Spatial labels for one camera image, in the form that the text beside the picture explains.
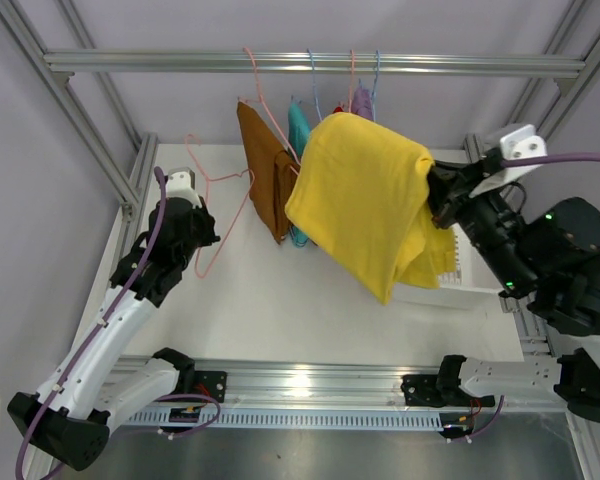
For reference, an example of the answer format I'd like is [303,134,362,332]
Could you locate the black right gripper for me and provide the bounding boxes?
[420,155,544,297]

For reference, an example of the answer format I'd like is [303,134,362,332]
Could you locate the pink hanger of yellow trousers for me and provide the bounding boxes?
[185,134,254,279]

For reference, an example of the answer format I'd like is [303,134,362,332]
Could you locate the brown trousers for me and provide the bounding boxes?
[236,102,297,244]

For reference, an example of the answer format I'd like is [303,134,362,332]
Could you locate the yellow trousers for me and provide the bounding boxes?
[285,113,456,304]

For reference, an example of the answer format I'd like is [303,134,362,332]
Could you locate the pink hanger of brown trousers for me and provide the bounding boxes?
[239,47,300,176]

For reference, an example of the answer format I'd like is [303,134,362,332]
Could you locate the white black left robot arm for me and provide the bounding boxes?
[7,195,220,471]

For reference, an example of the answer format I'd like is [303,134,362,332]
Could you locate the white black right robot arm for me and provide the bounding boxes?
[427,162,600,423]

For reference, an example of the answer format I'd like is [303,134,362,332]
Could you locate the teal trousers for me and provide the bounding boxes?
[287,101,311,248]

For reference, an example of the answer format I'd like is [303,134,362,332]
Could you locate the lilac trousers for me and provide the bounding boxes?
[351,86,374,121]

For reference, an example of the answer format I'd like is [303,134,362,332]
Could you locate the white plastic basket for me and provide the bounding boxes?
[392,225,501,310]

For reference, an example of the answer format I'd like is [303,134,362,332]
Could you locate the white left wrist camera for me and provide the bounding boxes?
[166,167,202,208]

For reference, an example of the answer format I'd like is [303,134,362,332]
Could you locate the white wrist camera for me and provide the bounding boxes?
[469,124,547,198]
[166,167,202,208]

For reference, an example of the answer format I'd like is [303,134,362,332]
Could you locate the aluminium left frame post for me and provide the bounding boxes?
[0,1,158,218]

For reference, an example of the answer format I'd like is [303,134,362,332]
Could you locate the aluminium frame post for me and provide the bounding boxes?
[0,1,158,218]
[456,1,600,149]

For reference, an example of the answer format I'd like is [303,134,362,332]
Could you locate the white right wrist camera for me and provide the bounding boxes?
[469,124,547,198]

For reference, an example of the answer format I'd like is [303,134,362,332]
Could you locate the aluminium right frame post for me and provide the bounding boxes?
[456,1,600,149]

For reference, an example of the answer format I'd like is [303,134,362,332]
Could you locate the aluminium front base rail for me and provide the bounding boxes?
[44,355,591,414]

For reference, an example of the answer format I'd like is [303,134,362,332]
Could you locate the grey slotted cable duct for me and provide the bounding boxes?
[124,405,443,432]

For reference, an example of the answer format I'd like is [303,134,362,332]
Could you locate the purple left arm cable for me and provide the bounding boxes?
[13,167,171,480]

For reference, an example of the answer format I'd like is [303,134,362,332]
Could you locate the aluminium hanging rail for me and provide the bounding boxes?
[43,49,585,79]

